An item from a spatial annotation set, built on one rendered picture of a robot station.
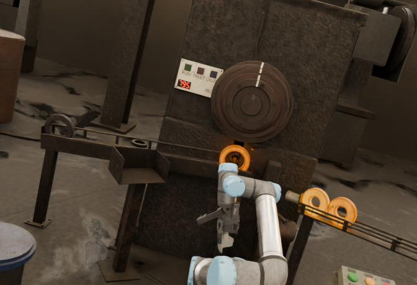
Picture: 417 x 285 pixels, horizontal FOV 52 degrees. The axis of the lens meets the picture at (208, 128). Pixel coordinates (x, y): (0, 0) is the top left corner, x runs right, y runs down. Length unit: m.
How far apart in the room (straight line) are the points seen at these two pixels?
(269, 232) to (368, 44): 5.40
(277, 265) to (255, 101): 1.18
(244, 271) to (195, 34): 1.63
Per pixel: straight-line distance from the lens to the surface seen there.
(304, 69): 2.62
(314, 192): 2.45
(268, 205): 1.57
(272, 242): 1.47
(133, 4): 5.20
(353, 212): 2.38
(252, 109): 2.39
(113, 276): 2.61
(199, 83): 2.62
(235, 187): 1.58
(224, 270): 1.33
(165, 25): 8.73
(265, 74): 2.44
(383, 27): 6.76
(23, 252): 1.93
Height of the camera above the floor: 1.45
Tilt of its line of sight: 13 degrees down
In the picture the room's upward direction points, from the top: 15 degrees clockwise
